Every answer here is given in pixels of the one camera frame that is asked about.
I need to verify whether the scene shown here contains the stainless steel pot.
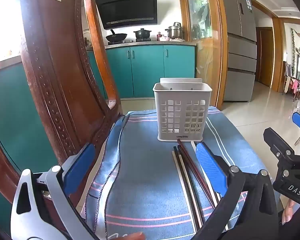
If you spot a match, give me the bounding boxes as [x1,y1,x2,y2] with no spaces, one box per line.
[164,22,185,40]

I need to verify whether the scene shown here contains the clothes drying rack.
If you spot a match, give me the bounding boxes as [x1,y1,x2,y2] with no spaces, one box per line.
[282,62,300,103]

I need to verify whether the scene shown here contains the blue striped towel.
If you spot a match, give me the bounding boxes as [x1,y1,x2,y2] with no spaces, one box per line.
[80,106,267,240]

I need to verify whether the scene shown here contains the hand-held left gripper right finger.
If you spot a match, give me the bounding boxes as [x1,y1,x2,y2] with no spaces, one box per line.
[192,142,279,240]

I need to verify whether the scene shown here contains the person's right hand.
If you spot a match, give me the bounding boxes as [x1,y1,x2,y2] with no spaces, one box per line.
[281,200,295,223]

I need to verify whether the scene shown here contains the grey refrigerator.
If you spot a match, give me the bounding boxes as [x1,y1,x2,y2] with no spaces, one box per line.
[219,0,257,103]

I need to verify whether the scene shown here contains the white plastic utensil basket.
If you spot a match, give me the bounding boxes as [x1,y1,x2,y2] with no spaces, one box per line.
[152,77,212,143]

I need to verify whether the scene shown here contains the black gas hob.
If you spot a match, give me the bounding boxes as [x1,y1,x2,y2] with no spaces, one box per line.
[105,39,152,44]

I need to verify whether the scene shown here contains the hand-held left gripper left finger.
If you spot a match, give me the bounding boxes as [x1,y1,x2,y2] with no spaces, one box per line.
[10,143,100,240]

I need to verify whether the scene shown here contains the green wall garland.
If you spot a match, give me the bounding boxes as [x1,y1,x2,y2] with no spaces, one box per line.
[291,28,299,73]

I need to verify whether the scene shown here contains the carved wooden chair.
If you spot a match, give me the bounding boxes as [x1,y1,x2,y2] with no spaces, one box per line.
[0,0,124,240]

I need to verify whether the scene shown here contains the person's left hand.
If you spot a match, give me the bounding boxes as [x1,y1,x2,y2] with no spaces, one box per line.
[110,232,146,240]

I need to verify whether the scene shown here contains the black range hood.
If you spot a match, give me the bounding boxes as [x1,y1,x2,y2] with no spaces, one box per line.
[95,0,158,30]

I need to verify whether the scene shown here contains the grey kitchen countertop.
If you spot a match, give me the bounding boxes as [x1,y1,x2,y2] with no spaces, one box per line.
[86,41,198,53]

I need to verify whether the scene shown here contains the black casserole pot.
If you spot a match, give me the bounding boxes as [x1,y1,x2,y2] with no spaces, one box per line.
[133,28,152,40]

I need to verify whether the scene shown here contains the red-brown chopstick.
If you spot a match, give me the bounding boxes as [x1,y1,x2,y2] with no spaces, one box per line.
[177,139,217,208]

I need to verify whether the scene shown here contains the wood-framed glass sliding door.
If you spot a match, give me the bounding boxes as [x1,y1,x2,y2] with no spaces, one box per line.
[179,0,228,110]

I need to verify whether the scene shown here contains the teal kitchen base cabinets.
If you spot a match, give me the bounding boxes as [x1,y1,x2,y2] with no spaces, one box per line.
[0,44,196,233]

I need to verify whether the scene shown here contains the dark brown chopstick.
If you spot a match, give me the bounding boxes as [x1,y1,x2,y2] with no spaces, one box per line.
[176,144,210,220]

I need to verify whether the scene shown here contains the brown wooden door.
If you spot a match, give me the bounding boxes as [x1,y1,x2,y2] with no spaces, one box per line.
[255,27,275,88]

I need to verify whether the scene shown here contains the black chopstick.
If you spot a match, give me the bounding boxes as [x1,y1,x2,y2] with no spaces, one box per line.
[174,146,205,228]

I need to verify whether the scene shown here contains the black wok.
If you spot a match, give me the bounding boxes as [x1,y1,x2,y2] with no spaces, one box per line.
[105,29,128,43]

